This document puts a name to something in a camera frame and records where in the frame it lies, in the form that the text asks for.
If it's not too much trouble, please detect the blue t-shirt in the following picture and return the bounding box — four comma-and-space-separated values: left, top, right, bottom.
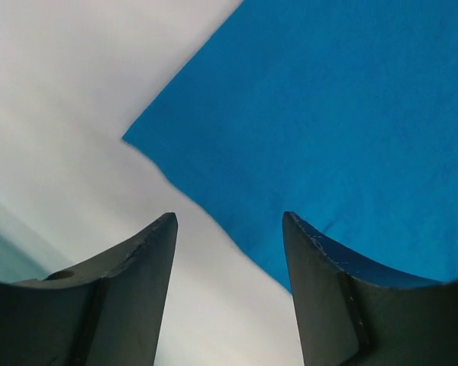
124, 1, 458, 287

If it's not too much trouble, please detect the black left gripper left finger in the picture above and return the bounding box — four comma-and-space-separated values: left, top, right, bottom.
0, 213, 178, 365

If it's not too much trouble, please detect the teal translucent plastic bin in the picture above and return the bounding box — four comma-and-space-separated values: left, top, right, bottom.
0, 204, 70, 283

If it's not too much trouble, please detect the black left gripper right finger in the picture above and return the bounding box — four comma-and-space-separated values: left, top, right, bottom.
282, 212, 458, 366

